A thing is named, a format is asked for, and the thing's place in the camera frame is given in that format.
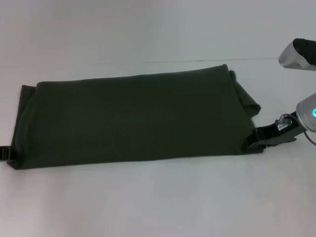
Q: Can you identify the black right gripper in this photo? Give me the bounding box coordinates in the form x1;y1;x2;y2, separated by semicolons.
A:
245;111;304;151

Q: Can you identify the dark green FREE t-shirt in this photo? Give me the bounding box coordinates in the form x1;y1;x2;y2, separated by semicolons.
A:
10;64;265;171

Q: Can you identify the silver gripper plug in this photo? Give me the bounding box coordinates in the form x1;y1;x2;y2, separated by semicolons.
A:
275;117;294;127

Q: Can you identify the dark grey cable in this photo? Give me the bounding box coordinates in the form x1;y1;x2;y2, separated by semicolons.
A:
302;130;316;146

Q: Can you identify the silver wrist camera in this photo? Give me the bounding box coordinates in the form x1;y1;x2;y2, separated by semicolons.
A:
278;37;316;73

